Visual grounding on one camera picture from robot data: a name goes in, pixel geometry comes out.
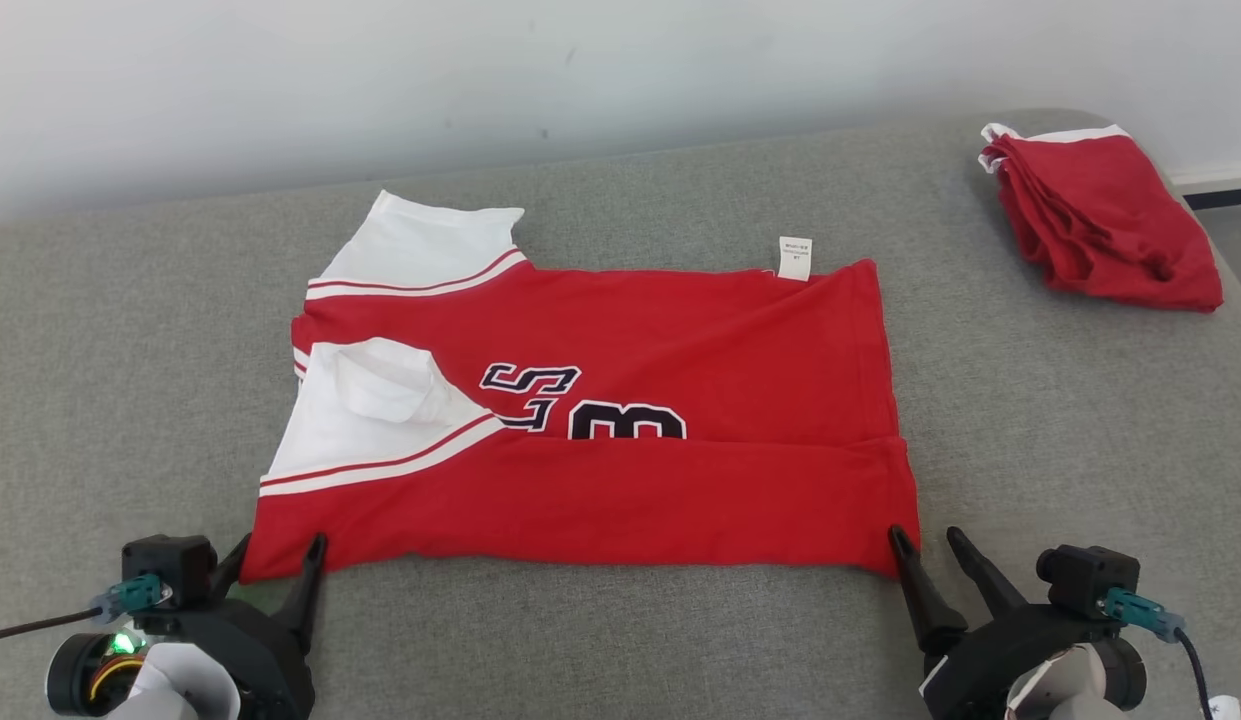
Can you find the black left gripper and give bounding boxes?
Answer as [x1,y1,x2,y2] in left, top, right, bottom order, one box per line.
[140,532,330,720]

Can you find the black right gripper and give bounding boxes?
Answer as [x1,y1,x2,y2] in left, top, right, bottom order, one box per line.
[887,525,1148,720]

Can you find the red shorts white stripe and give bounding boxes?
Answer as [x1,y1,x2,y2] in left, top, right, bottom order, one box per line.
[977,122,1225,314]

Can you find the red white lettered jersey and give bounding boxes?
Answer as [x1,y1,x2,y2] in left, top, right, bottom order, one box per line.
[238,190,922,585]

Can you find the right black cable teal plug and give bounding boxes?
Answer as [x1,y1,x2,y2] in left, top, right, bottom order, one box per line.
[1102,587,1241,720]

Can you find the white wall baseboard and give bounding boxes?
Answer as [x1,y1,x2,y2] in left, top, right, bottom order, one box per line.
[1168,161,1241,194]

